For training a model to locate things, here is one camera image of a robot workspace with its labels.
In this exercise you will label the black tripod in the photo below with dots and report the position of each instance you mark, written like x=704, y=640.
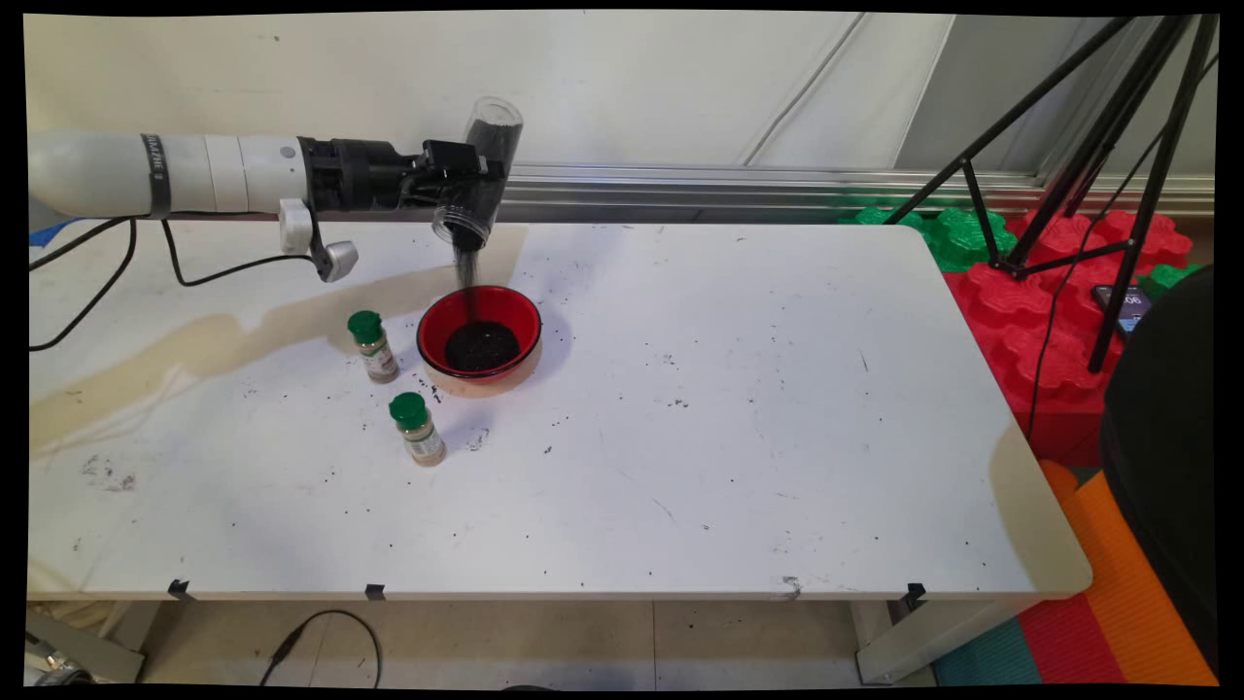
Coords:
x=1157, y=175

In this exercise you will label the red foam block stack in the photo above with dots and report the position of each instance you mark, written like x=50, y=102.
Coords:
x=1050, y=350

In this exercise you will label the green cloth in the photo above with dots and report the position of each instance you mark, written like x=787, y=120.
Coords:
x=957, y=238

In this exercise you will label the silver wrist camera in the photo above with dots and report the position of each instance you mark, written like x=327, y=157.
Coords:
x=340, y=261

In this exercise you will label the red foam floor mat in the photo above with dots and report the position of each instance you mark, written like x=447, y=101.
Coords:
x=1069, y=642

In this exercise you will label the black smartphone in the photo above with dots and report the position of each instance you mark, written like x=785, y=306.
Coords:
x=1123, y=309

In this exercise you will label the grey metal base beam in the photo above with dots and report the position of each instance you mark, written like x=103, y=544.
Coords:
x=78, y=651

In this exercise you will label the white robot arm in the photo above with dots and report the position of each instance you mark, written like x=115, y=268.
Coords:
x=97, y=175

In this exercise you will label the teal foam floor mat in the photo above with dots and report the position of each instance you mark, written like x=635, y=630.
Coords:
x=991, y=656

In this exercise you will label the clear jar with black grains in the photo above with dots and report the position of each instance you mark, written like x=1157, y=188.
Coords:
x=496, y=126

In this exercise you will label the blue foam piece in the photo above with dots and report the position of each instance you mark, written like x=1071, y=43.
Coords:
x=49, y=233

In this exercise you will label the black round chair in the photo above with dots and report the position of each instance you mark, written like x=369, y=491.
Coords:
x=1166, y=467

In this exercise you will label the green-capped spice bottle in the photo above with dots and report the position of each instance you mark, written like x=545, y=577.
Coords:
x=374, y=350
x=420, y=433

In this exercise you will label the white table leg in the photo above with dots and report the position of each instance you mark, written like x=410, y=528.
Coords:
x=923, y=642

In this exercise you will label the aluminium wall rail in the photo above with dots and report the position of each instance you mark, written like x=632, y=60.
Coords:
x=680, y=185

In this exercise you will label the red bowl with black grains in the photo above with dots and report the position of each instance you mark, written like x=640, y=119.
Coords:
x=437, y=326

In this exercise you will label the green foam block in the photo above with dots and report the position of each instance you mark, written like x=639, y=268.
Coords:
x=1166, y=277

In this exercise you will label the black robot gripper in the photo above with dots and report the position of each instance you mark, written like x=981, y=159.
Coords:
x=355, y=175

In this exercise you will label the orange foam floor mat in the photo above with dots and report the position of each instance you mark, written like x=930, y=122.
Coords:
x=1137, y=603

